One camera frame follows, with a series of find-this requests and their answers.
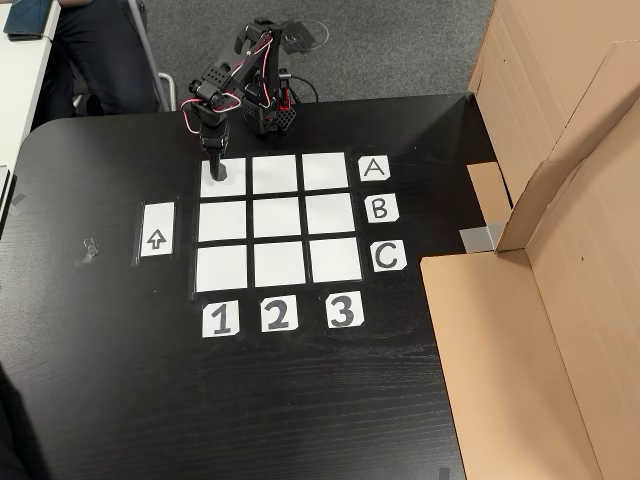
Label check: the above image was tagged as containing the white paper grid square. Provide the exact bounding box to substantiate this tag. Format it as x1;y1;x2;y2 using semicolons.
252;155;299;195
198;200;248;242
254;241;307;288
253;197;302;239
200;158;247;198
302;152;350;192
196;245;249;293
305;194;355;235
309;237;363;283

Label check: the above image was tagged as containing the black and orange clamp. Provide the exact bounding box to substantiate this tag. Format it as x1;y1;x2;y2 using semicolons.
274;67;294;111

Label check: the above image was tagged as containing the paper sheet with arrow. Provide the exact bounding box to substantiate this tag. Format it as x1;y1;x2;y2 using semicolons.
140;202;175;258

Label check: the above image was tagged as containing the metal chair leg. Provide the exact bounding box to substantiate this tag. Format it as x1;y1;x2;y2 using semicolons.
127;0;176;112

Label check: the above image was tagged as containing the grey floor tape patch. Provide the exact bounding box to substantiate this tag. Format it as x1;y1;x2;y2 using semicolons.
279;19;329;55

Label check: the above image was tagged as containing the person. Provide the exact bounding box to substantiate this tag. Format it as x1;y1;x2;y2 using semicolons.
37;0;161;119

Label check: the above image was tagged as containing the paper sheet with letter A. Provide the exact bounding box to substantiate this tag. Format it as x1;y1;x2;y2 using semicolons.
358;156;391;182

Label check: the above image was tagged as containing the paper sheet with number 1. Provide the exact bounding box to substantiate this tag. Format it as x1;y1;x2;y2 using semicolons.
201;301;240;338

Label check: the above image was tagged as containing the paper sheet with letter B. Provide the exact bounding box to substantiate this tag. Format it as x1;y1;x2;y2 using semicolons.
365;194;399;224

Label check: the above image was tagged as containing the paper sheet with number 2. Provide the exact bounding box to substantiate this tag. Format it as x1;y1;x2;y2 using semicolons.
260;298;300;333

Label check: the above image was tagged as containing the paper sheet with letter C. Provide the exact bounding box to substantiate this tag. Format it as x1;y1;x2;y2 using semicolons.
371;240;407;273

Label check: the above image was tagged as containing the paper sheet with number 3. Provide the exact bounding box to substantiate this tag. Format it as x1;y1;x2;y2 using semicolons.
325;292;364;329

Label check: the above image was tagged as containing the white side table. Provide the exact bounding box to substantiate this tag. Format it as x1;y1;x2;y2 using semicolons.
0;0;61;169

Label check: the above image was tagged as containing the dark notebook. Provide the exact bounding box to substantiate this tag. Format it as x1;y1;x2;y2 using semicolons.
4;0;54;41

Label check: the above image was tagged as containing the grey tape strip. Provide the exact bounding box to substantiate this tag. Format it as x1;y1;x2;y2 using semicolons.
459;223;506;251

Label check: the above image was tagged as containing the brown cardboard panel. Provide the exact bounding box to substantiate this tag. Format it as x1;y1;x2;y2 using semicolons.
419;42;640;480
467;0;640;226

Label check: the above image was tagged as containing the thin wrist servo wire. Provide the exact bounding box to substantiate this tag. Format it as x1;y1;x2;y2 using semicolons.
180;37;275;134

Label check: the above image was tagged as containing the black power cable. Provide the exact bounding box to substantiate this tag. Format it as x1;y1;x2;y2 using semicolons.
292;76;321;105

